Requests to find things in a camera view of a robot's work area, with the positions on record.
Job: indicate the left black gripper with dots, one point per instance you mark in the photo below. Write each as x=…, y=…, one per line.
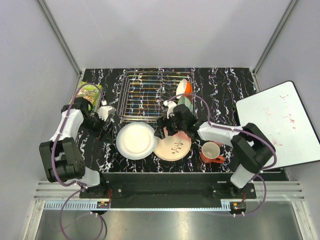
x=101, y=134

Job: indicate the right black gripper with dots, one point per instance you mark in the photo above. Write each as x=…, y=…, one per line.
x=161, y=124

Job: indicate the white grey-rimmed plate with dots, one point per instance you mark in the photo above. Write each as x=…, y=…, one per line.
x=136, y=141

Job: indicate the chrome wire dish rack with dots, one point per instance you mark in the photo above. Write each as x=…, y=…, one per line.
x=143, y=93

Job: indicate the pale green bowl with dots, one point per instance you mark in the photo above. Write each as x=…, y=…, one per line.
x=184, y=100

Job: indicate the orange bowl white inside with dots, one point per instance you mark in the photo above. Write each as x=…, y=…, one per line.
x=184, y=87

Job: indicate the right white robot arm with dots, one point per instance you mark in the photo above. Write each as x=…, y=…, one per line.
x=249, y=145

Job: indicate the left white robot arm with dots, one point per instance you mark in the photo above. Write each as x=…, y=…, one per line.
x=62, y=159

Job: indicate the pink cream floral plate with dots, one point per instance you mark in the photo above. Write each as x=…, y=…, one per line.
x=173, y=148

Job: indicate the green paperback book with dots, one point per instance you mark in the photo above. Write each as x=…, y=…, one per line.
x=92, y=94

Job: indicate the orange mug white inside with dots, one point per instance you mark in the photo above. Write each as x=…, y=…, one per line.
x=210, y=153

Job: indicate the pink cup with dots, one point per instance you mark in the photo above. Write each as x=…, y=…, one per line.
x=219, y=144

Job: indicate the whiteboard with red scribbles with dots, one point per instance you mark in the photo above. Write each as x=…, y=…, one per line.
x=279, y=113

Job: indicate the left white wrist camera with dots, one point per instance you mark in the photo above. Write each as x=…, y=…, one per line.
x=105, y=110

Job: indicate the aluminium cable duct rail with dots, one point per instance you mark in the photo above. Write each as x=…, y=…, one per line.
x=144, y=204

